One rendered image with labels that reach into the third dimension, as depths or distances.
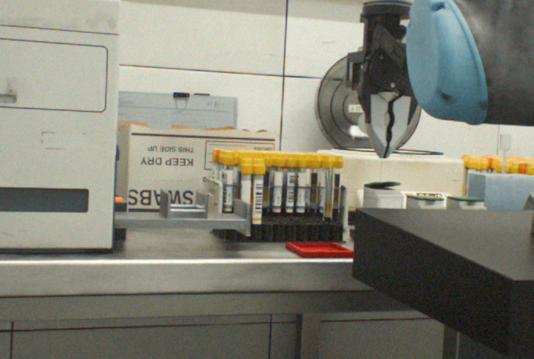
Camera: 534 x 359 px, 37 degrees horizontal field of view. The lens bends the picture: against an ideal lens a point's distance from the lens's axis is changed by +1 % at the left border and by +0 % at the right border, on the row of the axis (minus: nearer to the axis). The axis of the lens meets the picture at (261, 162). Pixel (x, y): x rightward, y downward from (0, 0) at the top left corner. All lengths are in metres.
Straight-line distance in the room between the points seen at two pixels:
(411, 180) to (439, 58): 0.69
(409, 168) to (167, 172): 0.41
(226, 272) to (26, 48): 0.34
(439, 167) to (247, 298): 0.52
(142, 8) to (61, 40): 0.68
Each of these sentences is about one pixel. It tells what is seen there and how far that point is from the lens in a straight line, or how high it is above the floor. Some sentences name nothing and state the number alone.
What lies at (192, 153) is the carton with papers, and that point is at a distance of 1.25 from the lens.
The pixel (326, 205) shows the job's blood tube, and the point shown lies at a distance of 1.14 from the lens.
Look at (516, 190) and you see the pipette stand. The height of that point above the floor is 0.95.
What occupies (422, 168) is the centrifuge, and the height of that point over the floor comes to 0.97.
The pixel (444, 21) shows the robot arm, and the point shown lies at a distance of 0.69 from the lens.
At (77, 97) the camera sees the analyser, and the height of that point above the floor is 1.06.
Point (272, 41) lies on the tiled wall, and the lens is 1.65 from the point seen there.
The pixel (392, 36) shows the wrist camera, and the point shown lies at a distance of 1.08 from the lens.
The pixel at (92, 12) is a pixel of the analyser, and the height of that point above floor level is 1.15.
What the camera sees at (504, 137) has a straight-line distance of 1.27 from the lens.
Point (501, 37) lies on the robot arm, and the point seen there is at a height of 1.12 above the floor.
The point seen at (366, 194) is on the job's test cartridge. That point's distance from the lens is 1.13.
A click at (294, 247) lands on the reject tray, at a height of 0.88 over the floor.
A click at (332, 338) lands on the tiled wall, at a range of 1.76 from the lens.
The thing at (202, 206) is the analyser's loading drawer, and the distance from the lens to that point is 0.99.
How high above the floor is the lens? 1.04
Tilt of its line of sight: 3 degrees down
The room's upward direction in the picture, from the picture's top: 3 degrees clockwise
